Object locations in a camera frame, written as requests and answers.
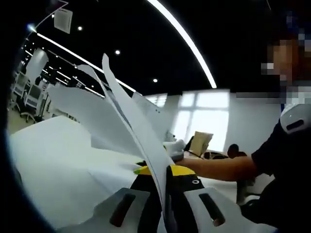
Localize window with white blinds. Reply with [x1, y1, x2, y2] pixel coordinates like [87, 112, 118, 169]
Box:
[145, 91, 230, 151]

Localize ceiling air vent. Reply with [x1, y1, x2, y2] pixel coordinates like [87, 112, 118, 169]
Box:
[53, 8, 74, 33]

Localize white building pillar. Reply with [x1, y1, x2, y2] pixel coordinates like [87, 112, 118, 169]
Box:
[25, 48, 50, 84]

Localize white paper sheets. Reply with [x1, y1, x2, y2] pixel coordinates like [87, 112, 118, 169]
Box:
[9, 115, 276, 233]

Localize brown cardboard box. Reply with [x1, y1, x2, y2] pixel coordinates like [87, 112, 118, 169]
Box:
[189, 131, 214, 158]

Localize curved ceiling light strip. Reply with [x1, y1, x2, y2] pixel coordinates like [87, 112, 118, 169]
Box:
[35, 32, 137, 93]

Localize white printing papers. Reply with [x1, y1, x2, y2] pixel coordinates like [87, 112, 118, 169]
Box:
[86, 155, 156, 192]

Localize wide bright ceiling light strip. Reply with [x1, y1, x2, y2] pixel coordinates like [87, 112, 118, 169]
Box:
[147, 0, 218, 89]

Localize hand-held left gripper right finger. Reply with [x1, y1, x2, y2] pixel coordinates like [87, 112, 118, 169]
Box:
[165, 164, 276, 233]

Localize white mesh office chair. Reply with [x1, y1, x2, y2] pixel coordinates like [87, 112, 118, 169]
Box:
[23, 83, 46, 122]
[11, 72, 29, 105]

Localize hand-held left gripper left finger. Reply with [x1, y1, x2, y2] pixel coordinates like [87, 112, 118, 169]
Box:
[57, 166, 162, 233]

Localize white wearable chest device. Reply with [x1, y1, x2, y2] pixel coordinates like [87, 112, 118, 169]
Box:
[279, 103, 311, 135]

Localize white printing paper bundle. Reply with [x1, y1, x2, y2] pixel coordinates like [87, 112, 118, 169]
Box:
[47, 53, 182, 233]

